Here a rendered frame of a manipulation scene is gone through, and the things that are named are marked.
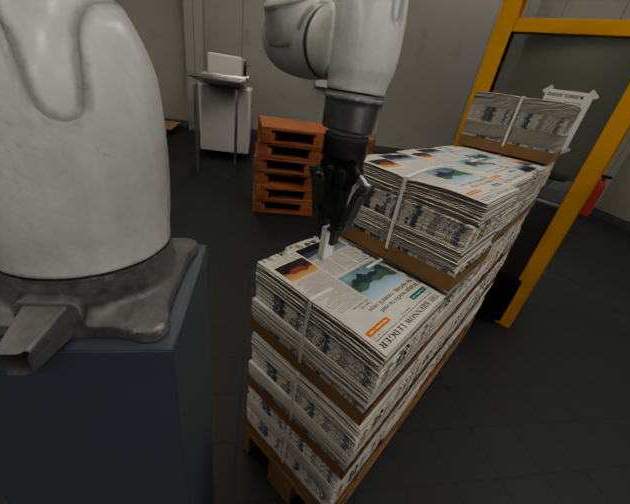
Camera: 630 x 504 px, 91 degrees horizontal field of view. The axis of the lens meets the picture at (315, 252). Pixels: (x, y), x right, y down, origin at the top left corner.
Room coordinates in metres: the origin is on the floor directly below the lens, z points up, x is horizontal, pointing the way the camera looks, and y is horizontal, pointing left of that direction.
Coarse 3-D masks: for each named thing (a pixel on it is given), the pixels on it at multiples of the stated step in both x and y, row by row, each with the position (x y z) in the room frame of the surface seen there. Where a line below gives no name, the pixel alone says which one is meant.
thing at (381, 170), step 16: (368, 160) 0.85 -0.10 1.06; (384, 160) 0.88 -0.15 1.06; (400, 160) 0.93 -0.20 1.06; (416, 160) 0.98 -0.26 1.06; (368, 176) 0.81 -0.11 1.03; (384, 176) 0.79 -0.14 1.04; (352, 192) 0.84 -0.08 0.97; (384, 192) 0.78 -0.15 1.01; (368, 208) 0.80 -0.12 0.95; (384, 208) 0.77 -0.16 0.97; (352, 224) 0.82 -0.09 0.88; (368, 224) 0.79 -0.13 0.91
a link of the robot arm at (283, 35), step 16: (272, 0) 0.59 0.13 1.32; (288, 0) 0.58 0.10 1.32; (304, 0) 0.58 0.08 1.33; (320, 0) 0.59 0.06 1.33; (272, 16) 0.59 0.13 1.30; (288, 16) 0.58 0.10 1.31; (304, 16) 0.58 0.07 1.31; (272, 32) 0.61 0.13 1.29; (288, 32) 0.58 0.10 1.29; (304, 32) 0.56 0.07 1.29; (272, 48) 0.63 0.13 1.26; (288, 48) 0.59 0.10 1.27; (288, 64) 0.61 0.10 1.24; (304, 64) 0.58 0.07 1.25
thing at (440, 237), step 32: (416, 192) 0.73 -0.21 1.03; (448, 192) 0.68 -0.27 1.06; (480, 192) 0.70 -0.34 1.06; (512, 192) 0.79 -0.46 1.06; (416, 224) 0.71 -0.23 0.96; (448, 224) 0.66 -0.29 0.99; (480, 224) 0.64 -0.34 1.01; (416, 256) 0.69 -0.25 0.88; (448, 256) 0.64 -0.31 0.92; (480, 256) 0.79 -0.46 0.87
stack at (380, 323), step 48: (288, 288) 0.56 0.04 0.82; (336, 288) 0.58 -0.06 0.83; (384, 288) 0.61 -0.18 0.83; (432, 288) 0.66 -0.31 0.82; (480, 288) 1.22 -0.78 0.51; (288, 336) 0.55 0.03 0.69; (336, 336) 0.47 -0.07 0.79; (384, 336) 0.45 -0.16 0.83; (288, 384) 0.54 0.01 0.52; (336, 384) 0.45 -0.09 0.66; (384, 384) 0.46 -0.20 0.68; (288, 432) 0.52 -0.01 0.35; (336, 432) 0.44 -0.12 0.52; (384, 432) 0.64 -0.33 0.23; (288, 480) 0.50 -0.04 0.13; (336, 480) 0.42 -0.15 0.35
